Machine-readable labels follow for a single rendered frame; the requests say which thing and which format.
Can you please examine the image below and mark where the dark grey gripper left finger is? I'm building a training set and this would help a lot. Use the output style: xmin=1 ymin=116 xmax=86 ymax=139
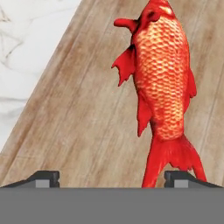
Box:
xmin=0 ymin=170 xmax=60 ymax=189

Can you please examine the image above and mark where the wooden cutting board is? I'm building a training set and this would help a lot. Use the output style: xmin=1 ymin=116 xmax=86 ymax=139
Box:
xmin=0 ymin=0 xmax=224 ymax=189

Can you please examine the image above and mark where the red orange fish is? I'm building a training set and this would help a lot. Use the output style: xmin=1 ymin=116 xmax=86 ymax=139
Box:
xmin=111 ymin=0 xmax=207 ymax=189

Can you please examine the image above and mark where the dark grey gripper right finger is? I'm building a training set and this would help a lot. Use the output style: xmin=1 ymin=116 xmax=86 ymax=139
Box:
xmin=164 ymin=170 xmax=224 ymax=189

